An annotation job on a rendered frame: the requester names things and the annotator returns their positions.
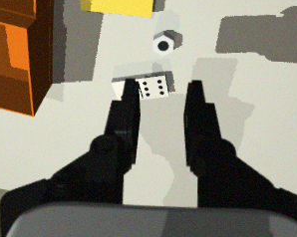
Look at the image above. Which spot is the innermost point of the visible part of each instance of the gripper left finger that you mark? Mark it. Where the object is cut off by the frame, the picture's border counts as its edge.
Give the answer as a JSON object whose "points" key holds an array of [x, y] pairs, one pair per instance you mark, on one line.
{"points": [[96, 175]]}

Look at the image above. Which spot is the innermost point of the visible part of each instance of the white domino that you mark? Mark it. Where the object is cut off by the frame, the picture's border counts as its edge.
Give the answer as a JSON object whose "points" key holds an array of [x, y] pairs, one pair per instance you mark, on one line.
{"points": [[152, 85]]}

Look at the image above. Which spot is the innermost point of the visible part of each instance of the orange bin with nuts and bolts label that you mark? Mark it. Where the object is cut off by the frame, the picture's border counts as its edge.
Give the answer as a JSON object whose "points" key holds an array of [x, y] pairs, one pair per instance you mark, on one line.
{"points": [[35, 19]]}

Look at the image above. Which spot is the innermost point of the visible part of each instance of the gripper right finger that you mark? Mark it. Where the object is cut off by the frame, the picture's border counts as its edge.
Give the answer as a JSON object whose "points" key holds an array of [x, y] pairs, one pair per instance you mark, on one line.
{"points": [[222, 177]]}

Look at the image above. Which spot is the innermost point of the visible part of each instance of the grey hex nut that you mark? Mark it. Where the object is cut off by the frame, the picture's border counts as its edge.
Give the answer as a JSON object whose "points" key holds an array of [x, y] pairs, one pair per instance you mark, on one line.
{"points": [[163, 43]]}

